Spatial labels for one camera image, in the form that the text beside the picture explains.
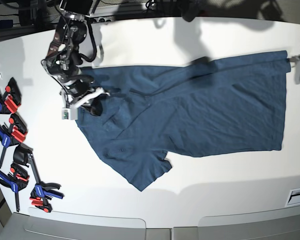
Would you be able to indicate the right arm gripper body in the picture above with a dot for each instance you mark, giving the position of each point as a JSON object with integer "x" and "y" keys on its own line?
{"x": 76, "y": 102}

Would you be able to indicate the blue T-shirt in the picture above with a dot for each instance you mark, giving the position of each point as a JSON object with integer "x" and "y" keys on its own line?
{"x": 224, "y": 106}

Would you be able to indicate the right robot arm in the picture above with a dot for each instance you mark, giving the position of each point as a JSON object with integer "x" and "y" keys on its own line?
{"x": 73, "y": 44}

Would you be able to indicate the top blue red bar clamp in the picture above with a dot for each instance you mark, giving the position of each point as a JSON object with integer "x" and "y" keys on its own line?
{"x": 11, "y": 99}

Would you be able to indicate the blue red bar clamp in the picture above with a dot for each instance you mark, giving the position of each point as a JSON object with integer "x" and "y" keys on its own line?
{"x": 14, "y": 135}
{"x": 11, "y": 99}
{"x": 16, "y": 180}
{"x": 42, "y": 192}

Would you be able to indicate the lower blue red bar clamp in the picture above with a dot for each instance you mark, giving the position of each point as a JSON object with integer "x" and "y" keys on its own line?
{"x": 42, "y": 192}

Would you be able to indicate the white label card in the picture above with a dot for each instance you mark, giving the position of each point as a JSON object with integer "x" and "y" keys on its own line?
{"x": 293, "y": 198}

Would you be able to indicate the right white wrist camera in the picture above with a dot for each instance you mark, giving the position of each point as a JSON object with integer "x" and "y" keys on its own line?
{"x": 69, "y": 113}

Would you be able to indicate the blue box on rail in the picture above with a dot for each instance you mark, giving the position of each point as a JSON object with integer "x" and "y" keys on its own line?
{"x": 6, "y": 24}

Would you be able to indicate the grey base plate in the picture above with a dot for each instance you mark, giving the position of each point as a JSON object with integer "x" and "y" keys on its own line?
{"x": 71, "y": 226}
{"x": 280, "y": 224}

